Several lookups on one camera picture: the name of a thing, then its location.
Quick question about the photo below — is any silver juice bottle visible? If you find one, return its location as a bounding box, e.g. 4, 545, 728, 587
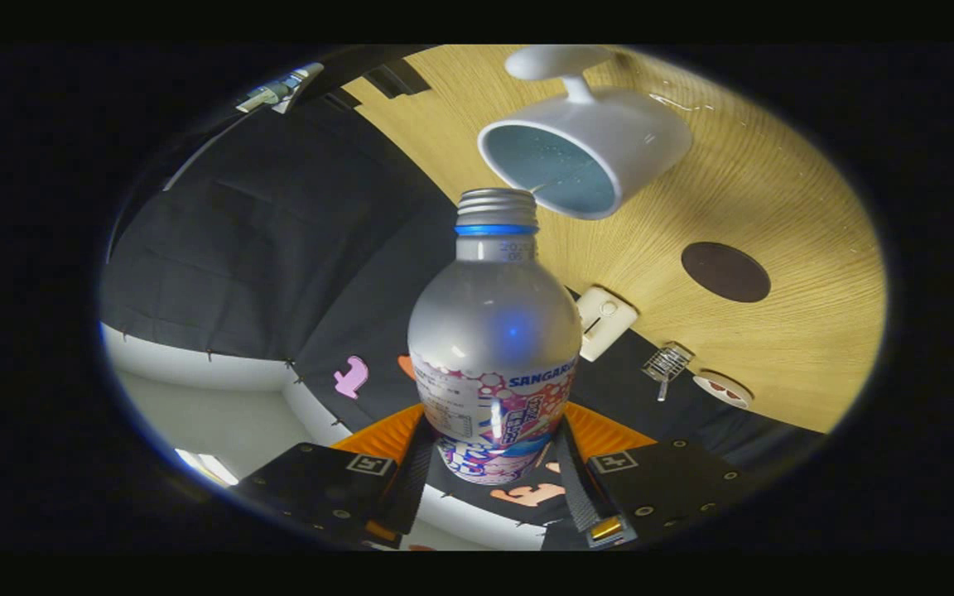
407, 188, 583, 485

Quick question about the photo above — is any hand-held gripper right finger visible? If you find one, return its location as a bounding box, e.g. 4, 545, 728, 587
556, 403, 764, 549

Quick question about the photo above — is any black backdrop cloth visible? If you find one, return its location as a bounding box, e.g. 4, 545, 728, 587
100, 46, 826, 551

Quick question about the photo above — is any white toaster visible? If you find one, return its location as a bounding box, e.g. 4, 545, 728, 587
576, 286, 639, 363

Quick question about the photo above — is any pale grey equipment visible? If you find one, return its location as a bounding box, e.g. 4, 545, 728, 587
235, 62, 325, 114

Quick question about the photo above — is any metal wire rack holder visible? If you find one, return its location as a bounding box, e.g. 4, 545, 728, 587
641, 342, 696, 403

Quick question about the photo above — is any ceiling light strip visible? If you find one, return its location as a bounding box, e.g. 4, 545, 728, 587
175, 447, 239, 487

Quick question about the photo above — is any white cup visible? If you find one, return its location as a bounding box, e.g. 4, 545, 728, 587
477, 44, 693, 221

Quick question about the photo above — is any wooden table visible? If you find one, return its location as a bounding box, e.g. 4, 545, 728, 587
343, 44, 889, 434

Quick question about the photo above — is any round white plate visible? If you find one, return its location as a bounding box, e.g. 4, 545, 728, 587
692, 369, 754, 410

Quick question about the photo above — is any dark brown round coaster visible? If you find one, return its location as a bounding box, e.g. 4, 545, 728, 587
681, 241, 772, 303

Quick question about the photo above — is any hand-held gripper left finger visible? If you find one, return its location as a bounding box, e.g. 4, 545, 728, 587
233, 404, 436, 551

